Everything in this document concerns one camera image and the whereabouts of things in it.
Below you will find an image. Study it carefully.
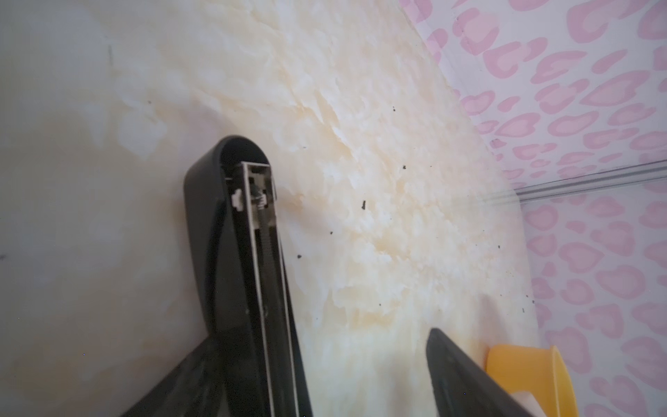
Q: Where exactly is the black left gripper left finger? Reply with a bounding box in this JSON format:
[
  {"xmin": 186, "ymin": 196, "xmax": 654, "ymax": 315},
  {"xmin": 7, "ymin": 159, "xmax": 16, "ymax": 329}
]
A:
[{"xmin": 123, "ymin": 335, "xmax": 229, "ymax": 416}]

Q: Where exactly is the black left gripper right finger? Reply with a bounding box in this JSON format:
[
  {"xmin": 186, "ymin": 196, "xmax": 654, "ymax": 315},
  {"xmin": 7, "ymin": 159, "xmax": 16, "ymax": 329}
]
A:
[{"xmin": 426, "ymin": 328, "xmax": 531, "ymax": 417}]

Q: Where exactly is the black stapler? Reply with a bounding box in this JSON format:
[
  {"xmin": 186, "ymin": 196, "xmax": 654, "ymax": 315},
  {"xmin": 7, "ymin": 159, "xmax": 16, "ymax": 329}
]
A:
[{"xmin": 183, "ymin": 136, "xmax": 313, "ymax": 416}]

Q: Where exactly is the yellow plastic tray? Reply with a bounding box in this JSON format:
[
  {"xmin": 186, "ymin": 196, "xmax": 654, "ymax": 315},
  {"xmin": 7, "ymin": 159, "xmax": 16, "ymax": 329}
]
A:
[{"xmin": 486, "ymin": 345, "xmax": 579, "ymax": 416}]

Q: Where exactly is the aluminium frame rail right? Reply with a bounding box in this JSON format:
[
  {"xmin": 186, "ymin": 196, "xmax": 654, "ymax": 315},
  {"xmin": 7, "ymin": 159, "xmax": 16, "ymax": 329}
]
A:
[{"xmin": 484, "ymin": 161, "xmax": 666, "ymax": 205}]

